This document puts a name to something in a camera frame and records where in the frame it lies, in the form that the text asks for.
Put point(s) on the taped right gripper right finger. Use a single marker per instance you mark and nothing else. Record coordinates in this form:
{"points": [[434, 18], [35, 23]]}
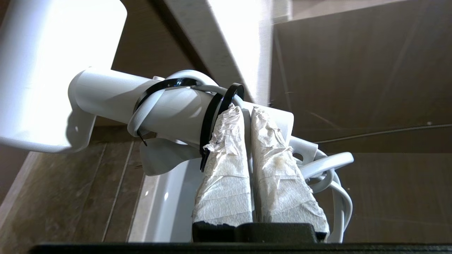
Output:
{"points": [[282, 183]]}

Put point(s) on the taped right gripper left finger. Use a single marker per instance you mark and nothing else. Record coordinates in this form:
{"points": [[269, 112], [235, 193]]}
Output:
{"points": [[226, 176]]}

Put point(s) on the black elastic band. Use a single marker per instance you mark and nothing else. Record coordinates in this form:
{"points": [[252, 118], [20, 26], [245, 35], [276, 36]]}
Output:
{"points": [[208, 120]]}

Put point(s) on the white hair dryer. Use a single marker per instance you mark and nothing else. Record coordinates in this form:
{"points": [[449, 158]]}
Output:
{"points": [[106, 98]]}

